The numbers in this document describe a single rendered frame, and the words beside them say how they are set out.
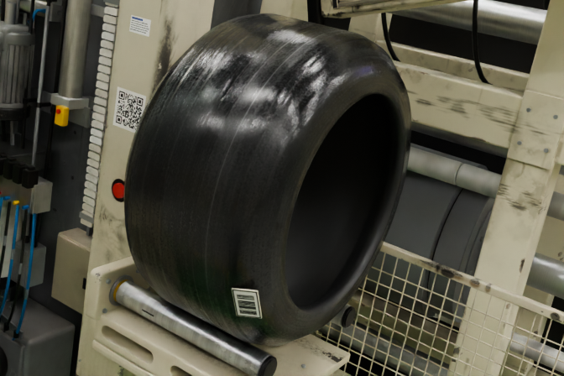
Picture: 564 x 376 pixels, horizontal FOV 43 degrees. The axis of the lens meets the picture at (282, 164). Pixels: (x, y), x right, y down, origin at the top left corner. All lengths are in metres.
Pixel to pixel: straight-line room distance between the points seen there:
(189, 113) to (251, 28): 0.19
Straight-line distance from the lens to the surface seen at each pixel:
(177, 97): 1.10
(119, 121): 1.41
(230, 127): 1.03
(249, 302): 1.09
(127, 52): 1.39
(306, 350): 1.50
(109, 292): 1.39
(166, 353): 1.30
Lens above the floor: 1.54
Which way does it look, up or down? 15 degrees down
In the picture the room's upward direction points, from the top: 11 degrees clockwise
